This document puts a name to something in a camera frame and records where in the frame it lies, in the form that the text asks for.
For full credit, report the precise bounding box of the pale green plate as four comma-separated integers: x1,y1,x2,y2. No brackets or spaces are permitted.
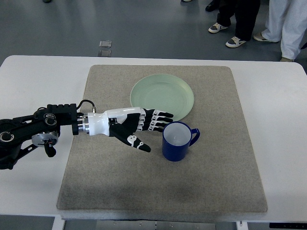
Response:
130,74,194,121

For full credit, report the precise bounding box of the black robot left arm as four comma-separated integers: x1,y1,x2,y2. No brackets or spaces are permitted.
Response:
0,100,96,170

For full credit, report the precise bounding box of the lower floor socket plate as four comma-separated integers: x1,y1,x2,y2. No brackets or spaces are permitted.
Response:
98,49,111,58

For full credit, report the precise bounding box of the upper floor socket plate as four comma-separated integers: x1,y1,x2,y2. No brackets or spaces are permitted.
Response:
99,40,112,48

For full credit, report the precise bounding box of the person in white trousers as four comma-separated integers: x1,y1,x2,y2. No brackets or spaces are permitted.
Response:
253,0,307,62

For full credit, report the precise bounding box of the person in black trousers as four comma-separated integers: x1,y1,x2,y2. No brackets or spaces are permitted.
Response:
208,0,260,48

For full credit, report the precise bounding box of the blue enamel mug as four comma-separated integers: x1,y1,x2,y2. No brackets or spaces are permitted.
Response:
162,121,201,162

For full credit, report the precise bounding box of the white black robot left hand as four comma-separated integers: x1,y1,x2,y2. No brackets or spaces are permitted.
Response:
87,107,174,152

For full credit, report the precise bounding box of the beige felt mat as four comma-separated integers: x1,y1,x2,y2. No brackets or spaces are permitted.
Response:
57,65,267,220

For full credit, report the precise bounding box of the floor socket plate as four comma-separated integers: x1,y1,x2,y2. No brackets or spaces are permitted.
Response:
98,49,111,58
99,40,112,48

